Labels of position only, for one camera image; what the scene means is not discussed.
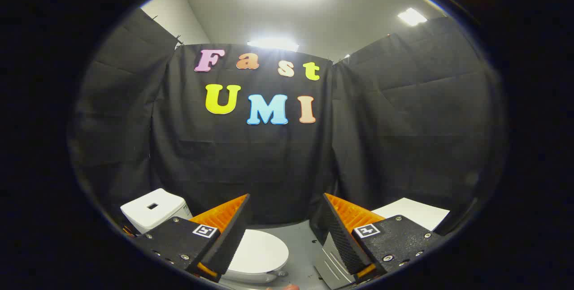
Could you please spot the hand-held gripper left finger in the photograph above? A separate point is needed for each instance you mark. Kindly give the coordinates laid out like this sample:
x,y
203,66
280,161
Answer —
x,y
226,240

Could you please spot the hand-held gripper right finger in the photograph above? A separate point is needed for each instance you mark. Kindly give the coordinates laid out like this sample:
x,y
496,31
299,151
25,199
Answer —
x,y
343,240

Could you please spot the white toilet lid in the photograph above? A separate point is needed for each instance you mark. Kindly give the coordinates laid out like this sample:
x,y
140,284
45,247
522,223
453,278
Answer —
x,y
262,249

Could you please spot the grey ribbed metal panel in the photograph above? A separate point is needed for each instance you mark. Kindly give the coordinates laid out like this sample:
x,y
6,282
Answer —
x,y
329,263

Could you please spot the white flat board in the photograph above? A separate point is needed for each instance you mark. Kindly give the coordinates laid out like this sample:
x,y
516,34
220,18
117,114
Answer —
x,y
417,211

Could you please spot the black backdrop cloth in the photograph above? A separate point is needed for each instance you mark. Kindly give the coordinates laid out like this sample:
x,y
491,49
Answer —
x,y
269,169

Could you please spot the ceiling light panel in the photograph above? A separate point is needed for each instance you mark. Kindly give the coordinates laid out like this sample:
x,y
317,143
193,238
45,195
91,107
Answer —
x,y
412,16

